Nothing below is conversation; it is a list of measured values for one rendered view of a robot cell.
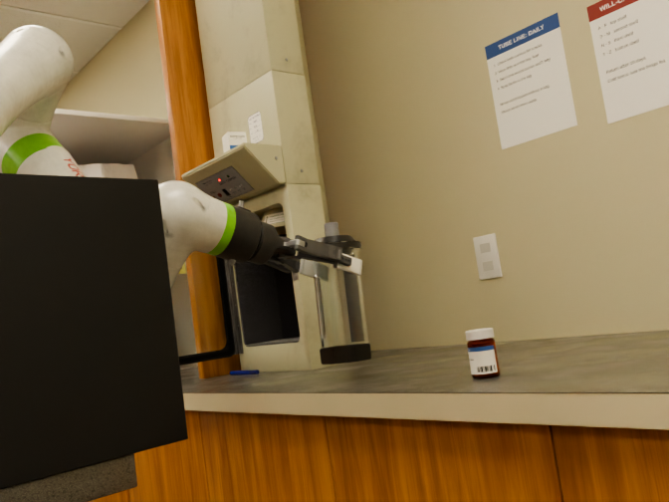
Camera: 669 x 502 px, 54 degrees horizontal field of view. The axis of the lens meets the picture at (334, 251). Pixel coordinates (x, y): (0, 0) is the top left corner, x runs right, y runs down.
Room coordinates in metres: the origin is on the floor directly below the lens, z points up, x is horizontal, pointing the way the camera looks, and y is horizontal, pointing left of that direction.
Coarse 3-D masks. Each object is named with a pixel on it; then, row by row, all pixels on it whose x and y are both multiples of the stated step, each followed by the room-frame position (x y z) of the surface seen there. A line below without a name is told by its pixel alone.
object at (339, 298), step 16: (352, 256) 1.25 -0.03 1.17; (320, 272) 1.25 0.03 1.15; (336, 272) 1.23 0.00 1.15; (320, 288) 1.25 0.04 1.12; (336, 288) 1.23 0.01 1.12; (352, 288) 1.24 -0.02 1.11; (320, 304) 1.25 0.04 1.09; (336, 304) 1.23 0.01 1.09; (352, 304) 1.24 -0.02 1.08; (320, 320) 1.26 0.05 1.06; (336, 320) 1.23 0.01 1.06; (352, 320) 1.24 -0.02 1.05; (320, 336) 1.27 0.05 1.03; (336, 336) 1.23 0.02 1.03; (352, 336) 1.24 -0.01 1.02
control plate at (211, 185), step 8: (232, 168) 1.66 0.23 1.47; (216, 176) 1.72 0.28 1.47; (224, 176) 1.70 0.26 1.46; (232, 176) 1.69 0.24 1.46; (240, 176) 1.67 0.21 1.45; (200, 184) 1.78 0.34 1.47; (208, 184) 1.77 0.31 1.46; (216, 184) 1.75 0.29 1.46; (224, 184) 1.73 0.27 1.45; (232, 184) 1.71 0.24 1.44; (248, 184) 1.68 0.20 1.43; (208, 192) 1.80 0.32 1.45; (216, 192) 1.78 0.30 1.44; (232, 192) 1.75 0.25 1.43; (240, 192) 1.73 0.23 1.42; (224, 200) 1.79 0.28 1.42
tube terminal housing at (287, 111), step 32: (256, 96) 1.70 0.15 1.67; (288, 96) 1.67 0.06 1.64; (224, 128) 1.82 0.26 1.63; (288, 128) 1.66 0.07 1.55; (288, 160) 1.65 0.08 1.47; (320, 160) 1.86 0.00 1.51; (288, 192) 1.64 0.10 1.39; (320, 192) 1.71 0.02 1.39; (288, 224) 1.65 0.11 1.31; (320, 224) 1.70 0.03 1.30; (256, 352) 1.81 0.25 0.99; (288, 352) 1.70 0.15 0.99
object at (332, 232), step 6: (330, 222) 1.27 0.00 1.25; (336, 222) 1.28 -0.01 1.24; (330, 228) 1.27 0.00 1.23; (336, 228) 1.27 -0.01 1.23; (330, 234) 1.27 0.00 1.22; (336, 234) 1.27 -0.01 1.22; (318, 240) 1.25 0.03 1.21; (324, 240) 1.24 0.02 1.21; (330, 240) 1.24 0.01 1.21; (336, 240) 1.24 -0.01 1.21; (342, 240) 1.24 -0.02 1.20; (348, 240) 1.25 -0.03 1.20; (354, 240) 1.27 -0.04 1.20
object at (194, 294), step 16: (192, 256) 1.80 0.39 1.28; (208, 256) 1.83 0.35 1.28; (192, 272) 1.80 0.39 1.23; (208, 272) 1.83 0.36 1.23; (176, 288) 1.77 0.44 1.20; (192, 288) 1.80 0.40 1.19; (208, 288) 1.82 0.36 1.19; (176, 304) 1.77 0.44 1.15; (192, 304) 1.80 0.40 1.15; (208, 304) 1.82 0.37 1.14; (176, 320) 1.77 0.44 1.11; (192, 320) 1.79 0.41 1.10; (208, 320) 1.82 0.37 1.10; (176, 336) 1.76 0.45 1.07; (192, 336) 1.79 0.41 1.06; (208, 336) 1.81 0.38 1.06; (224, 336) 1.84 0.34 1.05; (192, 352) 1.79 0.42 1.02
